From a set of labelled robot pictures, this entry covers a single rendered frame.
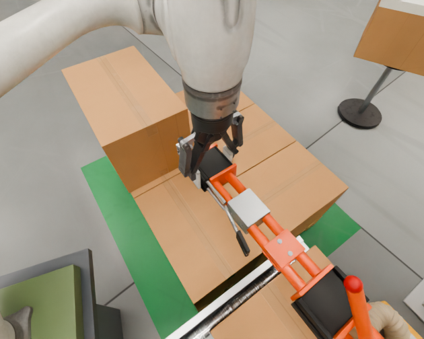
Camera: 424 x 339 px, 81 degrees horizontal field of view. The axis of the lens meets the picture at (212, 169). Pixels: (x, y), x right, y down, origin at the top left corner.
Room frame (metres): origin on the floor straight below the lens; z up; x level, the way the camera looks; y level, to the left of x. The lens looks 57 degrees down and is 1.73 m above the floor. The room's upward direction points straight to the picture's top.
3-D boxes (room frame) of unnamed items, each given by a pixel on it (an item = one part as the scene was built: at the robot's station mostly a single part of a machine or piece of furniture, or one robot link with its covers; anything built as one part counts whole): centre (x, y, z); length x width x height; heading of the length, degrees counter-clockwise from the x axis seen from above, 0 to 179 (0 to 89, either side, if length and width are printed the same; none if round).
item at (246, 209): (0.22, -0.08, 1.23); 0.07 x 0.07 x 0.04; 35
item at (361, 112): (1.77, -1.42, 0.31); 0.40 x 0.40 x 0.62
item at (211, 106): (0.32, 0.00, 1.47); 0.09 x 0.09 x 0.06
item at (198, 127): (0.32, 0.00, 1.39); 0.08 x 0.07 x 0.09; 124
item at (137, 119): (0.98, 0.44, 0.74); 0.60 x 0.40 x 0.40; 33
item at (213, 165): (0.33, 0.00, 1.23); 0.08 x 0.07 x 0.05; 35
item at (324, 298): (0.04, -0.20, 1.24); 0.10 x 0.08 x 0.06; 125
